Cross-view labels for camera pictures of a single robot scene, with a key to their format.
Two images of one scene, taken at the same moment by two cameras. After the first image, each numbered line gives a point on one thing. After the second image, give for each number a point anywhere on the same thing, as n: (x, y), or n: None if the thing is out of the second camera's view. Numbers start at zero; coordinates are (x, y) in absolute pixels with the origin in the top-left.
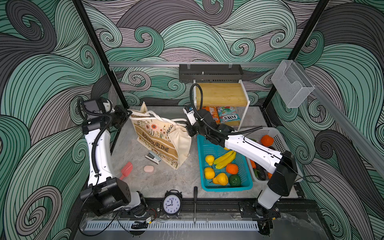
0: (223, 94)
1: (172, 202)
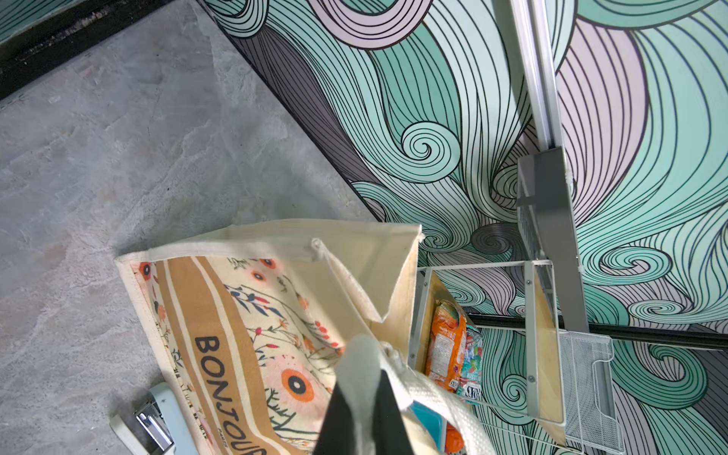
0: (489, 333)
1: None
